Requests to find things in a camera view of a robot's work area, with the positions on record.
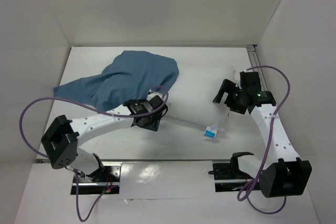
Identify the white pillow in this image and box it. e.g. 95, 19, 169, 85
157, 62, 235, 131

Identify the blue pillowcase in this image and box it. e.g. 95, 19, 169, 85
54, 50, 179, 111

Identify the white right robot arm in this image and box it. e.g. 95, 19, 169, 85
213, 72, 312, 198

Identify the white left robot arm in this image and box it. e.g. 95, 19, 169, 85
41, 95, 168, 182

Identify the blue white pillow tag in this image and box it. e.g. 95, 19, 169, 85
204, 126, 218, 138

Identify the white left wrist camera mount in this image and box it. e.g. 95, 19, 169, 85
147, 89, 163, 100

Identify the aluminium frame rail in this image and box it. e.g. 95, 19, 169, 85
246, 45, 267, 90

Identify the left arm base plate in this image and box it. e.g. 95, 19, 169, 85
77, 163, 121, 195

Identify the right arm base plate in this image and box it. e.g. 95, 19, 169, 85
208, 162, 252, 193

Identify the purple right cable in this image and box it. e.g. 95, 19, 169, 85
236, 65, 291, 214

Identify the purple cable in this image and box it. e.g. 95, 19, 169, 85
19, 85, 170, 222
236, 65, 291, 214

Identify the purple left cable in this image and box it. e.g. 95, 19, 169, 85
19, 85, 170, 222

